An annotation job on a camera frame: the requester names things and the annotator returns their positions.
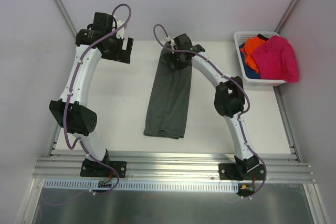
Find orange t shirt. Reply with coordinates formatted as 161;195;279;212
240;36;266;74

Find aluminium mounting rail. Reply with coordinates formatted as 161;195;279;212
33;150;317;184

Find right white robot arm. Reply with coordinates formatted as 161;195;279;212
164;34;267;181

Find pink t shirt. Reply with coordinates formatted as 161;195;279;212
252;35;299;83

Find blue t shirt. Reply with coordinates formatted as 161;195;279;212
240;52;261;80

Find aluminium corner post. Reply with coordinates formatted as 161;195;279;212
274;0;317;34
52;0;77;41

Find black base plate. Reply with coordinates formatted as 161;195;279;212
218;163;266;181
80;159;127;178

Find left aluminium corner post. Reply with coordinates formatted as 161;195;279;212
52;0;77;41

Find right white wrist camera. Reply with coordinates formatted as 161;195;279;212
164;36;175;53

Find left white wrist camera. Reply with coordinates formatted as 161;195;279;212
115;19;127;39

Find grey t shirt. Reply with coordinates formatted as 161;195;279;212
143;48;192;139

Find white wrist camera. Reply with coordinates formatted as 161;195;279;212
115;19;127;39
164;36;175;53

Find white plastic laundry basket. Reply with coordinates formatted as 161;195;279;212
234;31;286;87

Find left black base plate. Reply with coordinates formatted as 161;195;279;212
80;159;127;178

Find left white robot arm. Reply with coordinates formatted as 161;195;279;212
49;12;134;176

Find right aluminium corner post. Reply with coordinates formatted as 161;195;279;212
274;0;317;34

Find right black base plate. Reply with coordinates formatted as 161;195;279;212
218;163;266;181

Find white slotted cable duct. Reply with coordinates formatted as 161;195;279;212
44;179;238;193

